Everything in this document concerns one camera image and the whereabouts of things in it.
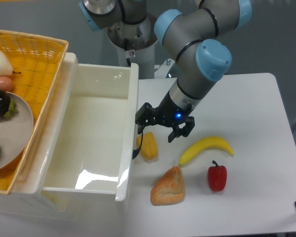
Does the white drawer cabinet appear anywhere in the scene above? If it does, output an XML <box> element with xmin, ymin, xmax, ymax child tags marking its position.
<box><xmin>0</xmin><ymin>53</ymin><xmax>129</xmax><ymax>220</ymax></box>

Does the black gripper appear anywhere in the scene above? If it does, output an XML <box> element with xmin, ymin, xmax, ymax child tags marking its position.
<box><xmin>135</xmin><ymin>92</ymin><xmax>195</xmax><ymax>143</ymax></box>

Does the red bell pepper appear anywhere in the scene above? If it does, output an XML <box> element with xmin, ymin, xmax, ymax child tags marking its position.
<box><xmin>207</xmin><ymin>160</ymin><xmax>227</xmax><ymax>192</ymax></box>

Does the triangular pastry bread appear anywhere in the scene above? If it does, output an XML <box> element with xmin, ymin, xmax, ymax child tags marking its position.
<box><xmin>150</xmin><ymin>166</ymin><xmax>185</xmax><ymax>206</ymax></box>

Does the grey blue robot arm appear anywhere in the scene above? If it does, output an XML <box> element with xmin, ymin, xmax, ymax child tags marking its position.
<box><xmin>78</xmin><ymin>0</ymin><xmax>252</xmax><ymax>141</ymax></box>

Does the brown egg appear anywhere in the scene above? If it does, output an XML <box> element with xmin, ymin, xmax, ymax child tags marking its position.
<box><xmin>0</xmin><ymin>76</ymin><xmax>14</xmax><ymax>92</ymax></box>

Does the grey plate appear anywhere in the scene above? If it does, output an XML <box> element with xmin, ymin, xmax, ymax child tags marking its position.
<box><xmin>0</xmin><ymin>92</ymin><xmax>34</xmax><ymax>169</ymax></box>

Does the yellow woven basket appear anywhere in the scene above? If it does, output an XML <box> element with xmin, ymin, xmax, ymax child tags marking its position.
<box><xmin>0</xmin><ymin>30</ymin><xmax>69</xmax><ymax>195</ymax></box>

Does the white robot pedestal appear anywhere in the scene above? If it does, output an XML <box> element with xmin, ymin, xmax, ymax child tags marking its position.
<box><xmin>108</xmin><ymin>13</ymin><xmax>158</xmax><ymax>79</ymax></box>

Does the white drawer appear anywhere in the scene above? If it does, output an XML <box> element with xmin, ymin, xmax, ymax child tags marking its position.
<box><xmin>40</xmin><ymin>63</ymin><xmax>140</xmax><ymax>202</ymax></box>

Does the yellow banana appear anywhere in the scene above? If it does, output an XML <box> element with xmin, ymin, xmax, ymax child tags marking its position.
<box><xmin>178</xmin><ymin>136</ymin><xmax>234</xmax><ymax>166</ymax></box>

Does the yellow bell pepper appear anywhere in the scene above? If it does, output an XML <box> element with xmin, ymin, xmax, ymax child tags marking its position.
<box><xmin>136</xmin><ymin>132</ymin><xmax>158</xmax><ymax>160</ymax></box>

